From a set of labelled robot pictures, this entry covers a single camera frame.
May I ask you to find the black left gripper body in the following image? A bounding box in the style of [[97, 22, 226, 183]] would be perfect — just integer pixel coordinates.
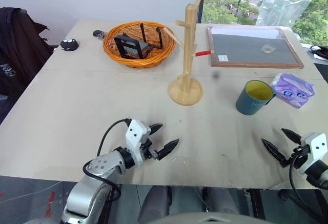
[[140, 138, 158, 160]]

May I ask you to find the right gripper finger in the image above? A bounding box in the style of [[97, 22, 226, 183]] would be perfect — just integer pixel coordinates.
[[261, 138, 291, 169], [281, 128, 302, 148]]

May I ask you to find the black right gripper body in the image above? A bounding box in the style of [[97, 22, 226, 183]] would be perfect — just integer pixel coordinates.
[[289, 144, 310, 170]]

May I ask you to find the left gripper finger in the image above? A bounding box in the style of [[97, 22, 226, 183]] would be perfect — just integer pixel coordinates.
[[149, 123, 164, 136], [155, 138, 180, 161]]

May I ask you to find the teal mug yellow inside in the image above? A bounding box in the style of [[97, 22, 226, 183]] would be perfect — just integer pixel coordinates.
[[235, 80, 277, 116]]

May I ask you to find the wooden mug tree stand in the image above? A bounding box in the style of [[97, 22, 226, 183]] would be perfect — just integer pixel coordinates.
[[163, 0, 215, 107]]

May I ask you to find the purple tissue pack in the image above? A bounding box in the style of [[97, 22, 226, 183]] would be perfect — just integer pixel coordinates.
[[271, 72, 317, 109]]

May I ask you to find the black stand leg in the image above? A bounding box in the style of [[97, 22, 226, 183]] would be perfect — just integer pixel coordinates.
[[245, 188, 266, 220]]

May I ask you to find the orange woven basket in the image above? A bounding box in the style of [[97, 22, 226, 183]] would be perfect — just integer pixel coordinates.
[[102, 21, 177, 70]]

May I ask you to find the black folding stand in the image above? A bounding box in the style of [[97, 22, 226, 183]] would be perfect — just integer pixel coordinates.
[[113, 23, 164, 60]]

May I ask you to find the black and white object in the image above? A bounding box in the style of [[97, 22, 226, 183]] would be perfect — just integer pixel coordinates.
[[310, 45, 328, 61]]

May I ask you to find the wood-framed chalkboard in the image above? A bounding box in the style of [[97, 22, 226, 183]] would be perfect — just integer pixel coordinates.
[[206, 25, 305, 69]]

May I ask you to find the small black round object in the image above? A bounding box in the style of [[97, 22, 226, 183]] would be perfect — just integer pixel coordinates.
[[92, 30, 107, 40]]

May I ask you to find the black controller with white buttons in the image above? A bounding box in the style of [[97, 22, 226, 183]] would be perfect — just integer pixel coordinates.
[[59, 38, 80, 53]]

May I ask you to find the large clear plastic bag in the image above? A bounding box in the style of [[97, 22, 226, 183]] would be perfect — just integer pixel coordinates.
[[255, 0, 312, 29]]

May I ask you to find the black jacket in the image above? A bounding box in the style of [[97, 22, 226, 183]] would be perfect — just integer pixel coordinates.
[[0, 7, 55, 95]]

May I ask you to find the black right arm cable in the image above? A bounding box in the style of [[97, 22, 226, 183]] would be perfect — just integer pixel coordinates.
[[289, 152, 328, 221]]

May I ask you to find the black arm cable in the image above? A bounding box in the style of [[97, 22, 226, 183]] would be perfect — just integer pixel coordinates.
[[82, 118, 133, 202], [289, 152, 328, 221]]

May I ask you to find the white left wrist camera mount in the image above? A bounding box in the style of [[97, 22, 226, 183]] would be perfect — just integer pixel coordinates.
[[125, 118, 152, 168]]

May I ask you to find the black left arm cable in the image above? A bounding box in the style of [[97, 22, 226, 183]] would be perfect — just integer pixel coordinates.
[[82, 118, 133, 202]]

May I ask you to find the dark window frame post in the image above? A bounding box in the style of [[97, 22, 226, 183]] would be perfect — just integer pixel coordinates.
[[198, 0, 208, 25]]

